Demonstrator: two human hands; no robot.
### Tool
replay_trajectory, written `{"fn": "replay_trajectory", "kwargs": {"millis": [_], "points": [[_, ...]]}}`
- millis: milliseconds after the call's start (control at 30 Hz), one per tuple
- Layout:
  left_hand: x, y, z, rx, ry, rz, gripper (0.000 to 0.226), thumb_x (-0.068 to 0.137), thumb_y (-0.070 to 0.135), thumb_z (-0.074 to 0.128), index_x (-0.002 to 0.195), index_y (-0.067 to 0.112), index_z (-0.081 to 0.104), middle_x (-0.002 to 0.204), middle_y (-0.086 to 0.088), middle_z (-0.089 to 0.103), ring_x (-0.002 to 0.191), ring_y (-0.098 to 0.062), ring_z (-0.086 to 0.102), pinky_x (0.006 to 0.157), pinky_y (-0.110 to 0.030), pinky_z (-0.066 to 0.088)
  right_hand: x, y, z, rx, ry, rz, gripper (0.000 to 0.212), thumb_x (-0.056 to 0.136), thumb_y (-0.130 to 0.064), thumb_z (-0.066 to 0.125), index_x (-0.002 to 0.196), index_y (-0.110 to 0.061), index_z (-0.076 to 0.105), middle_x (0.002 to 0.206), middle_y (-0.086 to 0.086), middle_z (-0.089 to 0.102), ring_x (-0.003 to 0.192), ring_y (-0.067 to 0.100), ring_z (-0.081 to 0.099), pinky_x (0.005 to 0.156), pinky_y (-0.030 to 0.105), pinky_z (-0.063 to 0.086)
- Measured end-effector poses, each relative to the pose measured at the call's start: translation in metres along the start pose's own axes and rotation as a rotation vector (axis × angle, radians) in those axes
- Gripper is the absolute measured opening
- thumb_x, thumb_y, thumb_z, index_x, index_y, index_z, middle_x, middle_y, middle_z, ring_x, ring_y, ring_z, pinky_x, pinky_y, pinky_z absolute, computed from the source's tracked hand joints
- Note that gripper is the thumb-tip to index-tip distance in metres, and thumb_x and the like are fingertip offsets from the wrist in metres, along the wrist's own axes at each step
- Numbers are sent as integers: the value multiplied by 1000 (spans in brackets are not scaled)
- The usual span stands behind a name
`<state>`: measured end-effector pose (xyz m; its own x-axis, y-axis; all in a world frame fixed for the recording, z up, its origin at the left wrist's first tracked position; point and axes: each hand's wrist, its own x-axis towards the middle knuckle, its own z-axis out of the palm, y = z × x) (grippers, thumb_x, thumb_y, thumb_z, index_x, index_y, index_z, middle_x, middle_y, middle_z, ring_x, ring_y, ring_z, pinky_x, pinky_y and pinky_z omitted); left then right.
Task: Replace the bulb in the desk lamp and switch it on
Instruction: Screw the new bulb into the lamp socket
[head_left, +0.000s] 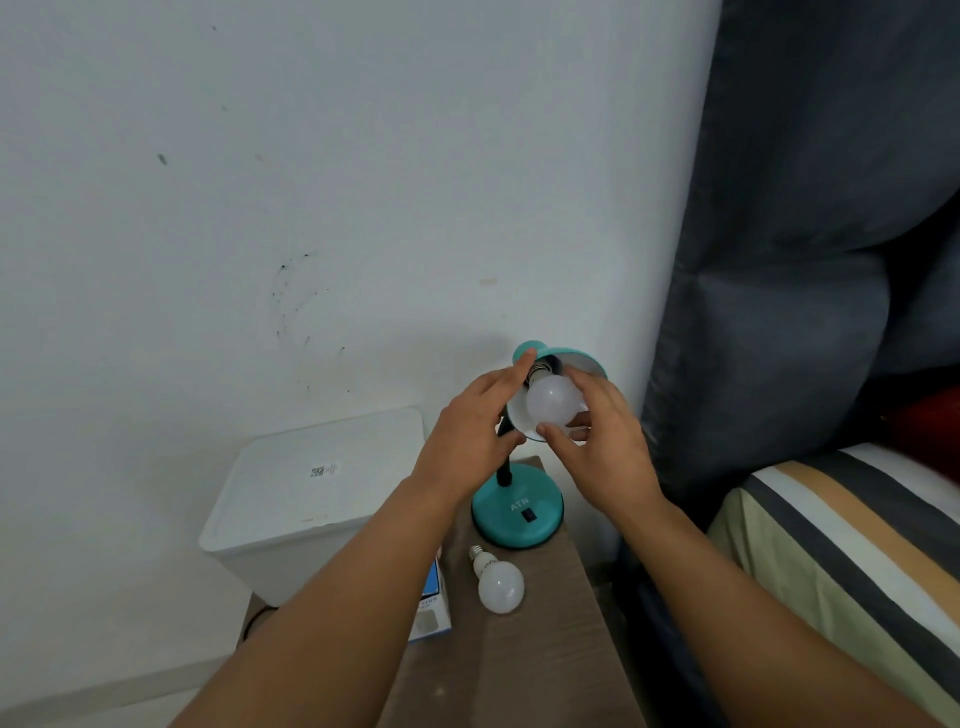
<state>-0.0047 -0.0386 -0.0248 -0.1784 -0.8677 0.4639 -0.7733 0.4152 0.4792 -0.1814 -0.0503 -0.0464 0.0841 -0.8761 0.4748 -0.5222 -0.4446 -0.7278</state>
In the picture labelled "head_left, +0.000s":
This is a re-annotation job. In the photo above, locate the person's right hand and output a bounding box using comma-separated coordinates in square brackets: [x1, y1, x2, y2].
[535, 366, 669, 526]

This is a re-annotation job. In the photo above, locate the person's left hand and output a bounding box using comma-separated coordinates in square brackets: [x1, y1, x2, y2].
[411, 351, 537, 505]

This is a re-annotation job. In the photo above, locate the white light bulb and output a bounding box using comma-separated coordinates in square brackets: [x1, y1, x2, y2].
[524, 358, 590, 429]
[468, 545, 526, 616]

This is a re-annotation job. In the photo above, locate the teal desk lamp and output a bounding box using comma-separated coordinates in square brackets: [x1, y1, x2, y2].
[471, 340, 608, 551]

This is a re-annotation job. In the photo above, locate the person's left forearm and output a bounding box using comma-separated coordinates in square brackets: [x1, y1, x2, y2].
[171, 474, 466, 728]

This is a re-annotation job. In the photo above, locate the person's right forearm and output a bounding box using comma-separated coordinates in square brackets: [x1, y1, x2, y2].
[616, 496, 942, 728]

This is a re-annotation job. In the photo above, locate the blue and white bulb box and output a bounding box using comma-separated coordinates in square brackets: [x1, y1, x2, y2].
[407, 549, 453, 645]

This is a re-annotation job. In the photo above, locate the white plastic storage bin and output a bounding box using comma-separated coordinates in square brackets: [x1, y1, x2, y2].
[198, 407, 428, 609]

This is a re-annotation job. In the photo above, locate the striped bed mattress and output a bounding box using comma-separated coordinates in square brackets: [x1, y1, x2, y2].
[706, 441, 960, 728]

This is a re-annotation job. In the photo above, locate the grey curtain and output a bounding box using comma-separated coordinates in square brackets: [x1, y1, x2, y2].
[615, 0, 960, 728]

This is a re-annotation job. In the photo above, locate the red pillow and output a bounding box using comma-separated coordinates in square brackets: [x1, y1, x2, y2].
[882, 387, 960, 485]

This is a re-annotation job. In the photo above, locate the black cable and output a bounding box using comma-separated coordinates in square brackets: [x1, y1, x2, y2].
[239, 605, 279, 644]

